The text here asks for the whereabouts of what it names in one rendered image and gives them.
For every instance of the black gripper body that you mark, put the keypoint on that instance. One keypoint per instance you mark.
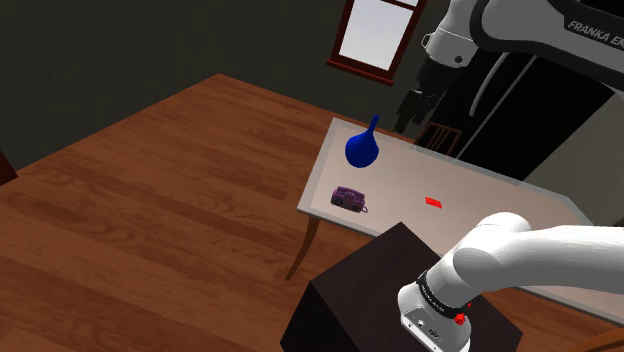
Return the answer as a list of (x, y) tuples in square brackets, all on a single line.
[(433, 80)]

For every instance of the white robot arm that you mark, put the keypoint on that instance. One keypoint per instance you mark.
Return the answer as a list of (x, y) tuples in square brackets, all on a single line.
[(507, 253)]

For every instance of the dark wooden chair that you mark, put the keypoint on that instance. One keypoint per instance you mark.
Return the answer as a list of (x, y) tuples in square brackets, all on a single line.
[(438, 139)]

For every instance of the red-framed window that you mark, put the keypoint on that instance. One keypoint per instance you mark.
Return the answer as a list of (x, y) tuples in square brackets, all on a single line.
[(375, 31)]

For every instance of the blue round vase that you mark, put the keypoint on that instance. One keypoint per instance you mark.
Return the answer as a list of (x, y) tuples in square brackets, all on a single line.
[(362, 148)]

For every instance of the pale-topped table with wooden legs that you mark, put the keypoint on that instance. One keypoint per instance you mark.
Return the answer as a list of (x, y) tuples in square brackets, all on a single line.
[(404, 180)]

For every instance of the black refrigerator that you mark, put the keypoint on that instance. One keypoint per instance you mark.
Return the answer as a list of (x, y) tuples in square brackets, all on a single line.
[(536, 122)]

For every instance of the red flat card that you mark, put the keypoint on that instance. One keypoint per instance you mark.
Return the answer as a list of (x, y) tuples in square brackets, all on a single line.
[(434, 202)]

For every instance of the purple toy car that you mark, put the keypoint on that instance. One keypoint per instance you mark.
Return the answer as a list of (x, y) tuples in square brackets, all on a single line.
[(347, 198)]

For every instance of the dark robot stand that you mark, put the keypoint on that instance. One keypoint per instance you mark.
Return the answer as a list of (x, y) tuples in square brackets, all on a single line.
[(360, 292)]

